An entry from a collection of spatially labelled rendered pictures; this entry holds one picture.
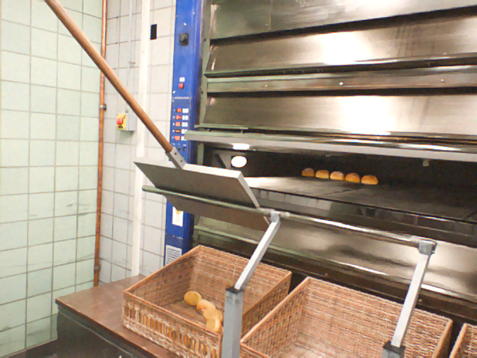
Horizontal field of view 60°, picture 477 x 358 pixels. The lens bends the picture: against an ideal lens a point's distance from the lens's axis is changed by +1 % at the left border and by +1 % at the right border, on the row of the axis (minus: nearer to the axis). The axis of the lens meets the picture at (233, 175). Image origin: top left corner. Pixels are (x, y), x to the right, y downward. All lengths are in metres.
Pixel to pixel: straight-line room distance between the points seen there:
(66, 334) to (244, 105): 1.38
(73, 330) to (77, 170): 1.01
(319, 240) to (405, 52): 0.79
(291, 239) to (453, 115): 0.80
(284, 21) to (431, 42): 0.64
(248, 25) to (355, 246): 1.11
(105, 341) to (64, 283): 0.95
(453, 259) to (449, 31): 0.78
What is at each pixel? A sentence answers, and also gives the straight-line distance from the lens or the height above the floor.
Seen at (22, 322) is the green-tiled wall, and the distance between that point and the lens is 2.83.
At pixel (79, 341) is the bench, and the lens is 2.18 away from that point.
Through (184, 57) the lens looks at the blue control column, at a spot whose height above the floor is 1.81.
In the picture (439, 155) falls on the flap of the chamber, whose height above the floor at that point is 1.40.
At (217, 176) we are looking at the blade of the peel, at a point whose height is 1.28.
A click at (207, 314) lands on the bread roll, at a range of 1.93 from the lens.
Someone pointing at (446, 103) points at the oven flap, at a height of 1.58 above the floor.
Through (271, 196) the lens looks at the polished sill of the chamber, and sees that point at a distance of 1.88.
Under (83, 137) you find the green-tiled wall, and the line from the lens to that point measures 2.75.
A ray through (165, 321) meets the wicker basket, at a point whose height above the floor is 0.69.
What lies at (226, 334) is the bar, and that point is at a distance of 1.37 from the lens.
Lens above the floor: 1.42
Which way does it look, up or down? 5 degrees down
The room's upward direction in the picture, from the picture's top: 4 degrees clockwise
